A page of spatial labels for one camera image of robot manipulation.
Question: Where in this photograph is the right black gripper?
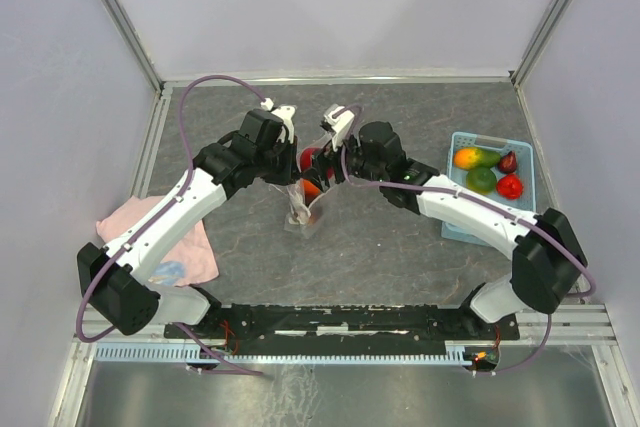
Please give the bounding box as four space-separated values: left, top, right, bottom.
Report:
300 127 384 194

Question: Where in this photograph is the orange round fruit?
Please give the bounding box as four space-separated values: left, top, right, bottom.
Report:
302 179 323 199

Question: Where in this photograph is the clear polka dot zip bag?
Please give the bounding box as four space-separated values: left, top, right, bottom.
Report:
283 131 334 241

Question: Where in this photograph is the orange green mango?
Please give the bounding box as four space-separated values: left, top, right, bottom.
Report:
453 147 501 171

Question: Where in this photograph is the green round fruit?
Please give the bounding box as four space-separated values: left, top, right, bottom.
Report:
465 167 498 195

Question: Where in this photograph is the dark red pointed fruit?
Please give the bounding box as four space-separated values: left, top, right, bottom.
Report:
496 151 518 175

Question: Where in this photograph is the bright red fruit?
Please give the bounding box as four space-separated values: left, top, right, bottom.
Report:
496 173 524 200

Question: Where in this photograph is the red round apple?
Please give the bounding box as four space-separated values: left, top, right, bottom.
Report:
299 147 333 176

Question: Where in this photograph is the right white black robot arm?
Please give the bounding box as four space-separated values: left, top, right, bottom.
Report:
304 112 590 338

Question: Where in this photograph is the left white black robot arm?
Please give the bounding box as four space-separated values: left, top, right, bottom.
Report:
77 105 299 337

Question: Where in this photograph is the pink cloth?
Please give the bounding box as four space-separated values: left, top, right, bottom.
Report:
96 196 219 287

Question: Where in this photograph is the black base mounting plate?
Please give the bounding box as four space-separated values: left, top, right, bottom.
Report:
189 304 520 355

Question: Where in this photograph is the light blue plastic basket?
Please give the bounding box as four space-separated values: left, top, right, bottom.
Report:
442 131 537 247

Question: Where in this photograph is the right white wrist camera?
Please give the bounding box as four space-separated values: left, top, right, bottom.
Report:
321 104 356 152

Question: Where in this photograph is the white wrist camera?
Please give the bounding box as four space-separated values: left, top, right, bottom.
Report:
321 104 356 152
260 97 297 144

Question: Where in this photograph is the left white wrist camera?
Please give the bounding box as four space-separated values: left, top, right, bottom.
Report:
260 97 297 144

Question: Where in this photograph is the light blue cable duct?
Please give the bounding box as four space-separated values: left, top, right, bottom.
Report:
94 342 471 367

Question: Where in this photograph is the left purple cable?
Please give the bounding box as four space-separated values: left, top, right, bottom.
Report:
74 75 274 344

